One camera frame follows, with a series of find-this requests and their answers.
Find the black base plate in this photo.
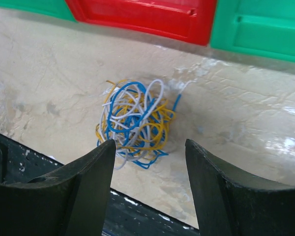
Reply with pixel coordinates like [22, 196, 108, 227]
[0, 134, 199, 236]

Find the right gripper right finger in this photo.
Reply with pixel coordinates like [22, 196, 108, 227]
[185, 139, 295, 236]

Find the red plastic bin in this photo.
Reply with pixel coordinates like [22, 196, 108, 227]
[66, 0, 217, 46]

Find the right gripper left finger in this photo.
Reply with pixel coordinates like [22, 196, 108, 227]
[0, 140, 116, 236]

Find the green plastic bin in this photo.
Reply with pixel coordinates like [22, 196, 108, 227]
[210, 0, 295, 62]
[0, 0, 76, 22]

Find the blue cable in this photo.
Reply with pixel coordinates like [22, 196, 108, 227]
[96, 81, 182, 171]

